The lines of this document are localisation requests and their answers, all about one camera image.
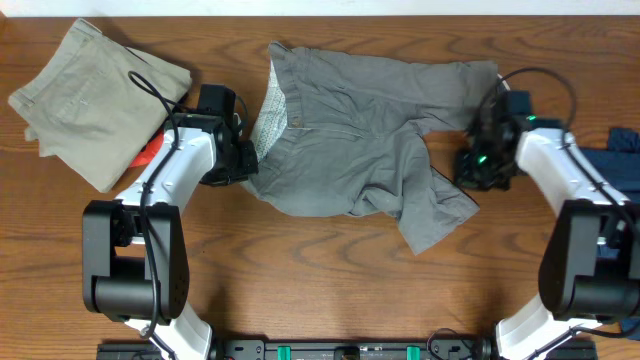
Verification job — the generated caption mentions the red folded garment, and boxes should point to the red folded garment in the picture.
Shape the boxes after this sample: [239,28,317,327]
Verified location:
[129,130,164,168]

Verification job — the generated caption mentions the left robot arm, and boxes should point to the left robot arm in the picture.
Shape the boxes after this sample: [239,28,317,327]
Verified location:
[82,84,257,359]

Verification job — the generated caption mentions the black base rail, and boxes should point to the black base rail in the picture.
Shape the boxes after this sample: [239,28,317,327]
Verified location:
[96,337,598,360]

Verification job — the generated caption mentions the folded beige shorts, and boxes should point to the folded beige shorts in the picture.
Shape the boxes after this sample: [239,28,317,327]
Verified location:
[8,19,192,193]

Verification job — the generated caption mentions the grey shorts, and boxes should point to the grey shorts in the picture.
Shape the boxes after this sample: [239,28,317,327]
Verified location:
[245,42,498,253]

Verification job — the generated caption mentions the navy blue shorts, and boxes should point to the navy blue shorts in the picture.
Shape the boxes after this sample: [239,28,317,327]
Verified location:
[580,128,639,332]

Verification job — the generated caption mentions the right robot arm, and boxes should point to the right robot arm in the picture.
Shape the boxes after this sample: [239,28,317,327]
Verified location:
[454,90,639,359]

